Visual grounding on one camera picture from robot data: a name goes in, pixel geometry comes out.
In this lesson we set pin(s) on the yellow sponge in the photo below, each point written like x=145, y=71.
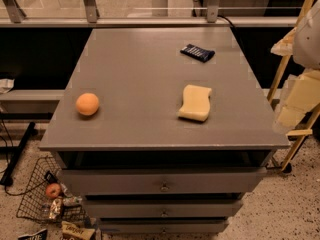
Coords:
x=196, y=103

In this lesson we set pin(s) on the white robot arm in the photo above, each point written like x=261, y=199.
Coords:
x=303, y=42

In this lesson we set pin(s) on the dark blue snack bag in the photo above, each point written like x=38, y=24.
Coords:
x=40, y=235

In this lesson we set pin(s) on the grey drawer cabinet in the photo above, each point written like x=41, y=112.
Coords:
x=140, y=168

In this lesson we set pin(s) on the silver snack wrapper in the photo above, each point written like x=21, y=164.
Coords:
x=56, y=208

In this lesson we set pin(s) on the blue rxbar blueberry bar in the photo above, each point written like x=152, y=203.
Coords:
x=197, y=53

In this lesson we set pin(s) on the red apple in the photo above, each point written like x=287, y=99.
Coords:
x=53, y=190

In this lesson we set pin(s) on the orange fruit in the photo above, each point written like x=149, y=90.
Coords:
x=87, y=104

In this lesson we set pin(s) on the yellow snack bag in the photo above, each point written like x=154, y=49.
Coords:
x=71, y=231

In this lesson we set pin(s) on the black wire basket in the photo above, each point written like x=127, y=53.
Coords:
x=35, y=205

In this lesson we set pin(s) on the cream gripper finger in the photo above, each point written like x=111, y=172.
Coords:
x=300, y=95

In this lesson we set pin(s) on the black metal stand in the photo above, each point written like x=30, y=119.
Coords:
x=16, y=151

